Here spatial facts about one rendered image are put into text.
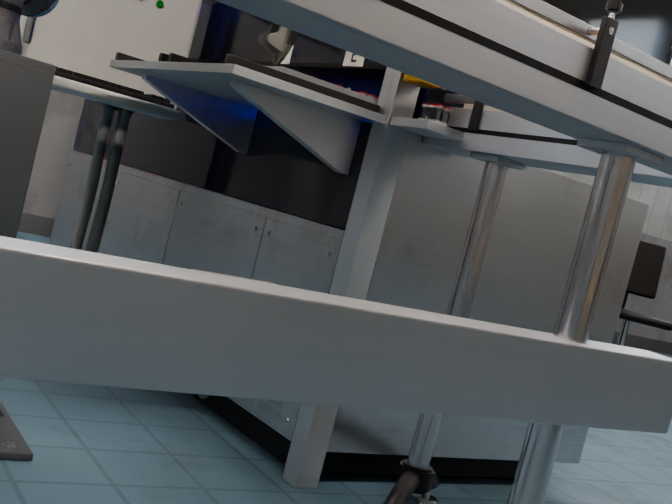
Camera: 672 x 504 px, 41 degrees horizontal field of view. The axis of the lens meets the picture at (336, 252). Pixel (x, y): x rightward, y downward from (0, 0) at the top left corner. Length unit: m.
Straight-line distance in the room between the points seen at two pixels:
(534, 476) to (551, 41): 0.62
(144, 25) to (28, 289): 2.02
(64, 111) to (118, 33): 3.09
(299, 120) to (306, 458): 0.77
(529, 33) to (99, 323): 0.61
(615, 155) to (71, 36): 1.82
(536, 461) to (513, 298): 1.07
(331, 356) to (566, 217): 1.52
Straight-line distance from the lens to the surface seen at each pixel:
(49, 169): 5.86
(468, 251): 1.96
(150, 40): 2.82
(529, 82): 1.13
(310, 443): 2.10
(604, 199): 1.34
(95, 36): 2.78
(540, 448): 1.37
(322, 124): 2.04
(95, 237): 2.91
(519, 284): 2.39
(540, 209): 2.40
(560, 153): 1.79
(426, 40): 1.02
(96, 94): 2.54
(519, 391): 1.26
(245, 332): 0.96
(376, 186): 2.02
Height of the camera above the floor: 0.66
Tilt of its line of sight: 3 degrees down
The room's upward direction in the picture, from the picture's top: 14 degrees clockwise
